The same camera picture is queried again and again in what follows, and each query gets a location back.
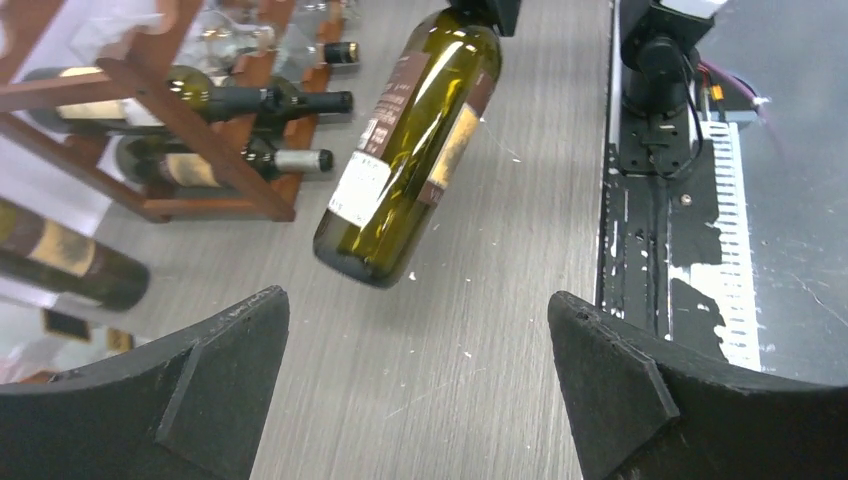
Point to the clear bottle black cap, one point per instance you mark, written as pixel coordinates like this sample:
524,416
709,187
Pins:
38,343

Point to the dark wine bottle back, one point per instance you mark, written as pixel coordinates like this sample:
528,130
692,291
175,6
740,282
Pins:
44,253

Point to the dark wine bottle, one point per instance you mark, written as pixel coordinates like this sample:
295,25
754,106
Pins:
415,137
44,253
127,115
305,102

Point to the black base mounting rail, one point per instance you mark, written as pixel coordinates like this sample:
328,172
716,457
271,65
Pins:
676,256

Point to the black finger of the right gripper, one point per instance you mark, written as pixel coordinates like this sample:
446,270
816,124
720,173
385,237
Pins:
501,14

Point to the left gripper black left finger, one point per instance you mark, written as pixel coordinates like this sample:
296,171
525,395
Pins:
190,405

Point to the brown wooden wine rack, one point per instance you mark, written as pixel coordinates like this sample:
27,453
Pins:
134,66

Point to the clear square liquor bottle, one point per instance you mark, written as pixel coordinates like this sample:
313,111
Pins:
296,53

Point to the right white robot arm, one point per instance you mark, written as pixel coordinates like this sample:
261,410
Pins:
657,47

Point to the dark wine bottle front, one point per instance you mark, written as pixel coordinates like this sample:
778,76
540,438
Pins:
305,102

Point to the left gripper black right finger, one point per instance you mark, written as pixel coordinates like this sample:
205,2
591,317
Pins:
640,407

